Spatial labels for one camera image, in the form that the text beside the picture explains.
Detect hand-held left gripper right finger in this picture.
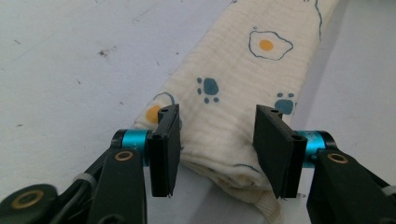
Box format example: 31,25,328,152
252,105,327,200

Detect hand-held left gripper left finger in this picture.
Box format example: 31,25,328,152
120,104,182,198

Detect white foam board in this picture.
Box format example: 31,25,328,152
0,0,396,224

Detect cream printed muslin cloth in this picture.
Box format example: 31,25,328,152
132,0,341,224

